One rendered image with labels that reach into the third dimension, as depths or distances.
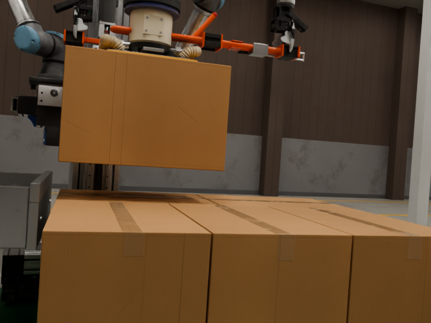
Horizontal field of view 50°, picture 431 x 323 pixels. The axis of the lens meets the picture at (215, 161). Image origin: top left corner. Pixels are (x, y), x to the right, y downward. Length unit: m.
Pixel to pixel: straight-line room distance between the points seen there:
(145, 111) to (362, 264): 0.89
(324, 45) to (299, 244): 8.47
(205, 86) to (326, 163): 7.81
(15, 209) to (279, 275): 0.83
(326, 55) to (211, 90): 7.90
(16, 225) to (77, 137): 0.35
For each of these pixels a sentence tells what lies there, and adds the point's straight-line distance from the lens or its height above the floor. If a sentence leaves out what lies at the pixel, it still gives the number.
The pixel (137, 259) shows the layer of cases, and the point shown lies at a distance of 1.14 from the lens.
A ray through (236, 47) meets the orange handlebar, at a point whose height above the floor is 1.19.
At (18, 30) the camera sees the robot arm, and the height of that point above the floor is 1.24.
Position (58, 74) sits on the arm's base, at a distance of 2.38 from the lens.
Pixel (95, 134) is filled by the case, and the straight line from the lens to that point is 1.68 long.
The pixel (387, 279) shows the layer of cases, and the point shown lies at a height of 0.42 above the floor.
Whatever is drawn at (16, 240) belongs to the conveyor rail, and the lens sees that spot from 1.59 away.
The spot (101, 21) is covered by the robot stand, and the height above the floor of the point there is 1.38.
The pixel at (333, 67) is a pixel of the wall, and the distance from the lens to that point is 9.65.
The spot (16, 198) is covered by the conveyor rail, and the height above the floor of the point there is 0.56.
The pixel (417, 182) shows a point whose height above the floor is 0.59.
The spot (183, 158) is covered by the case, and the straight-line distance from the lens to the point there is 1.72.
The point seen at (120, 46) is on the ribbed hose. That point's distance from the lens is 1.82.
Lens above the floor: 0.74
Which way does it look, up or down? 1 degrees down
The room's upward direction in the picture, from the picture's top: 4 degrees clockwise
